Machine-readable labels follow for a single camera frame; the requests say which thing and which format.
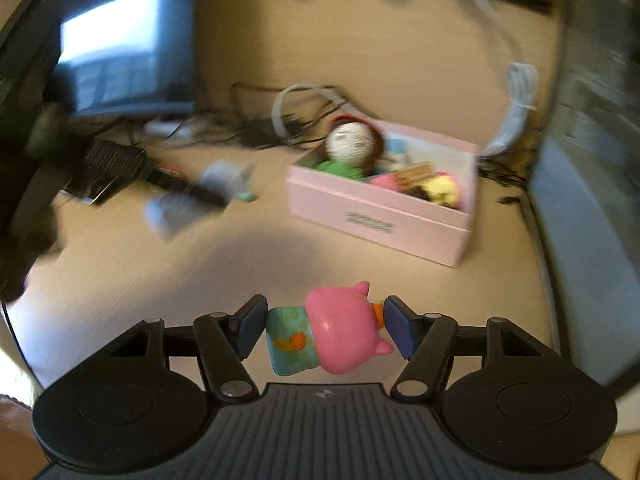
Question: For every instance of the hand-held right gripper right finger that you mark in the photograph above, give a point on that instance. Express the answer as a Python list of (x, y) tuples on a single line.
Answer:
[(400, 327)]

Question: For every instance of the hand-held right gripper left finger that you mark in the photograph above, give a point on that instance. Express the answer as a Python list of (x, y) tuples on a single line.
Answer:
[(250, 327)]

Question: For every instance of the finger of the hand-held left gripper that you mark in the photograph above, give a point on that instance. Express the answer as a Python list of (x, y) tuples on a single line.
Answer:
[(170, 212), (225, 175)]

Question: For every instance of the pink pig toy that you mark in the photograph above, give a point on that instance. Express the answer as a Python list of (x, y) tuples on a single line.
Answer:
[(340, 330)]

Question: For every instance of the pink cardboard box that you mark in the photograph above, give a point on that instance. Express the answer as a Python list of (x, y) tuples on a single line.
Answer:
[(380, 240)]

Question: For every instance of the yellow and pink cupcake toy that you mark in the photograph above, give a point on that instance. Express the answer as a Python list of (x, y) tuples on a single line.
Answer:
[(442, 190)]

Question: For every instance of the blue and white tissue pack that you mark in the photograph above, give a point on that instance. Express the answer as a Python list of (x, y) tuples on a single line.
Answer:
[(400, 147)]

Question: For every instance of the small red figurine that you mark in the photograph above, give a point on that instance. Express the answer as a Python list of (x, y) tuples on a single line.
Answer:
[(169, 170)]

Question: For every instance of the black power adapter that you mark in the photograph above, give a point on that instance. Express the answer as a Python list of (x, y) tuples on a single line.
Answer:
[(257, 132)]

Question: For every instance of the black keyboard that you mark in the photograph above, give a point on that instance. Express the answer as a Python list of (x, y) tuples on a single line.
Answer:
[(105, 165)]

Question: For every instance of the computer monitor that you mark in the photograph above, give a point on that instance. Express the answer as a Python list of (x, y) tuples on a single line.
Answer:
[(125, 45)]

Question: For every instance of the computer case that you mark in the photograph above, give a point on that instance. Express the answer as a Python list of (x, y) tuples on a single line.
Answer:
[(590, 160)]

